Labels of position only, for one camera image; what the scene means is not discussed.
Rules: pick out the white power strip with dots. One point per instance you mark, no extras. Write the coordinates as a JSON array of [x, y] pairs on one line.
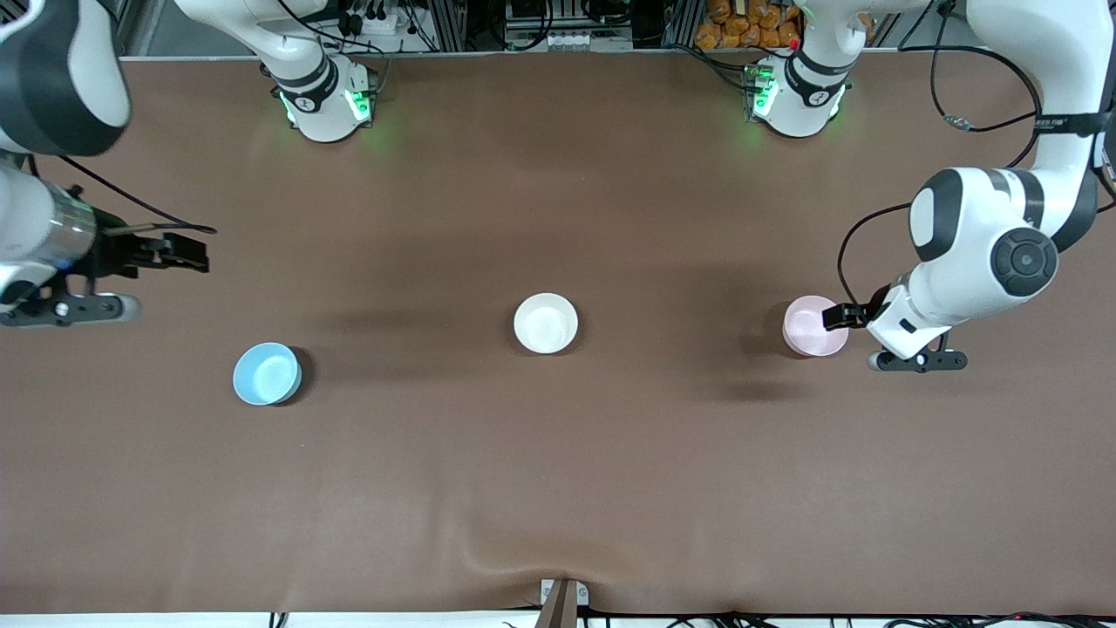
[[379, 22]]

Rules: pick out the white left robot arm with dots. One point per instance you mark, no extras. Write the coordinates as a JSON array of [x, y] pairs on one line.
[[985, 235]]

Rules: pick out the pink bowl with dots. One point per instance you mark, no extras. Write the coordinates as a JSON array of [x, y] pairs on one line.
[[806, 327]]

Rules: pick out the metal table clamp bracket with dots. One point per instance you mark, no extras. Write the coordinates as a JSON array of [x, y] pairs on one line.
[[563, 602]]

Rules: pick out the blue bowl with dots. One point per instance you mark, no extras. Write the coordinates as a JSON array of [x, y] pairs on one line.
[[266, 373]]

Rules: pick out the white bowl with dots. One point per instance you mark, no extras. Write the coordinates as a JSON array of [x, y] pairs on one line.
[[545, 324]]

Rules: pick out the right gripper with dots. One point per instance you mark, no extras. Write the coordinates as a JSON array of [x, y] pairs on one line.
[[118, 253]]

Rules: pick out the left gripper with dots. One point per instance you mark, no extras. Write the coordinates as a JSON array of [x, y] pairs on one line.
[[861, 315]]

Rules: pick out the aluminium frame profile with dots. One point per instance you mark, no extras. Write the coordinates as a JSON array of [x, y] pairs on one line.
[[446, 24], [682, 22]]

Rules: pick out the white terminal block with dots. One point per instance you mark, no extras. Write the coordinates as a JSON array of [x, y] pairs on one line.
[[575, 40]]

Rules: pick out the bag of orange items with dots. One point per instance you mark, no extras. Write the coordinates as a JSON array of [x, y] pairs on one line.
[[732, 30]]

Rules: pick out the brown table cover mat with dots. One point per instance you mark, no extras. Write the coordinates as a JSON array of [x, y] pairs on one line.
[[558, 480]]

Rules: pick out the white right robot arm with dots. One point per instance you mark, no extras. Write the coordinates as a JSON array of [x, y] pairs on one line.
[[52, 78]]

